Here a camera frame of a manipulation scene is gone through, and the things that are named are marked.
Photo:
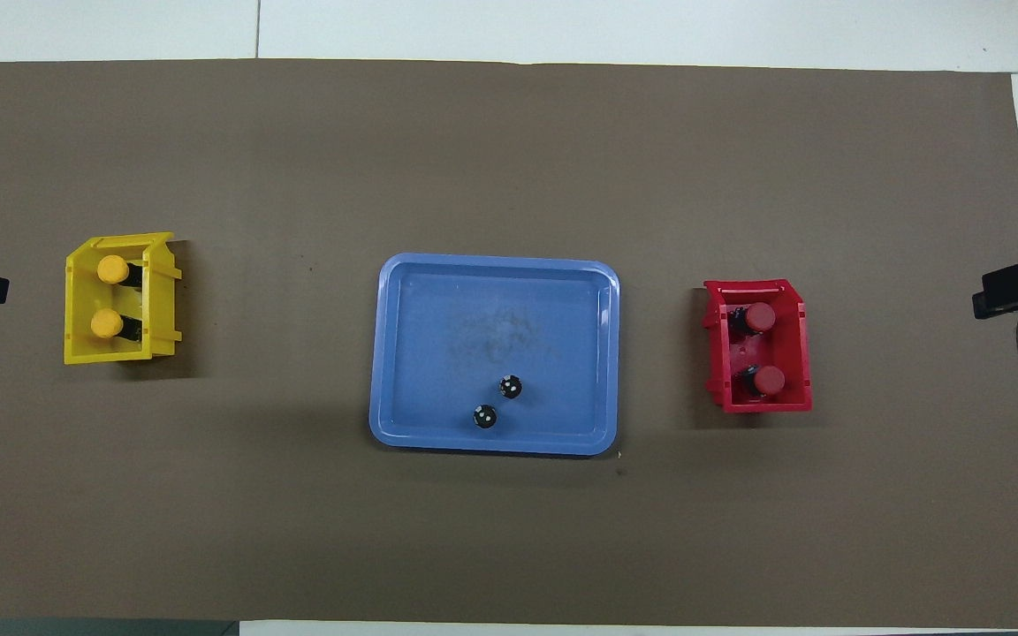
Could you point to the yellow push button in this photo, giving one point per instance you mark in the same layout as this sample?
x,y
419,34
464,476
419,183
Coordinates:
x,y
112,269
106,324

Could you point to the red push button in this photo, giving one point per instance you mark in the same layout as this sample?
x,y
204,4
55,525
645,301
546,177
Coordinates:
x,y
769,380
760,316

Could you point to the blue plastic tray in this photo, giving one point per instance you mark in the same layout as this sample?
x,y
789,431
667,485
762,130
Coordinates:
x,y
474,318

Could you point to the yellow plastic bin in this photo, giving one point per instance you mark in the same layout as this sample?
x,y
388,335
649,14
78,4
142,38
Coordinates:
x,y
78,349

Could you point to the red plastic bin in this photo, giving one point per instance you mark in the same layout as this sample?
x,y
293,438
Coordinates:
x,y
796,397

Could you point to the black cylindrical part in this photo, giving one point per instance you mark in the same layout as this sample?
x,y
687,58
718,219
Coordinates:
x,y
510,386
485,416

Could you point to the brown paper table mat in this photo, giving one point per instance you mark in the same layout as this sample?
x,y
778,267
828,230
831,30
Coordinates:
x,y
509,548

